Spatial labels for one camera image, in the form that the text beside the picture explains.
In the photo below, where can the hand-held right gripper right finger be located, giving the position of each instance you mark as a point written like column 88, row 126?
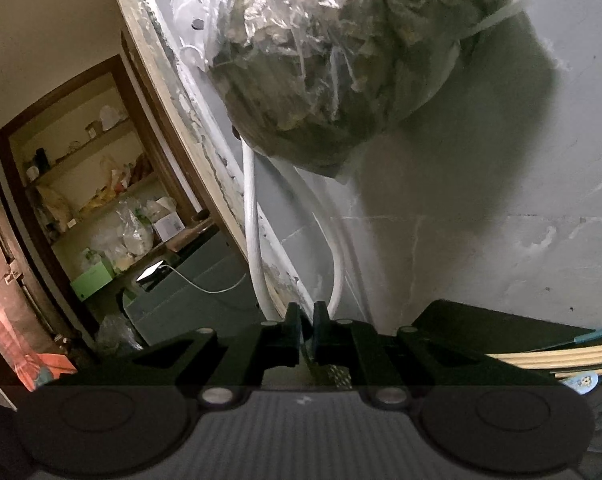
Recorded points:
column 323, row 335

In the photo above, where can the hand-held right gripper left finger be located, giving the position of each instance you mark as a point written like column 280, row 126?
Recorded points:
column 292, row 335

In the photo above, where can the dark textured utensil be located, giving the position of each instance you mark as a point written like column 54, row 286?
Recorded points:
column 338, row 375

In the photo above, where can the wooden chopstick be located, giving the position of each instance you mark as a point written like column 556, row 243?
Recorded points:
column 581, row 351
column 581, row 361
column 591, row 372

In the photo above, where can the smartphone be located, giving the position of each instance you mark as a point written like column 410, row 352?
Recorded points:
column 150, row 274

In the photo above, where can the white cardboard box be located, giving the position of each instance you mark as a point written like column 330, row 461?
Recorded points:
column 168, row 227

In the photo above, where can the clear plastic bags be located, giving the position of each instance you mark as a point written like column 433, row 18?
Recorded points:
column 126, row 235

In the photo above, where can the green box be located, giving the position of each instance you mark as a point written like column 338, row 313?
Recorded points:
column 93, row 282

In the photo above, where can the clear bag of dried leaves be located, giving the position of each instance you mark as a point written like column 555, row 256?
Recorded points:
column 356, row 70

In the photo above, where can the wooden shelf unit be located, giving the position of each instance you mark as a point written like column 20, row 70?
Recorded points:
column 101, row 135

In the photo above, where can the red printed poster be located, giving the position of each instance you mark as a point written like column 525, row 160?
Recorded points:
column 1, row 320

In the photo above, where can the dark bottle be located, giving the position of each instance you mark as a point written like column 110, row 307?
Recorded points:
column 41, row 159

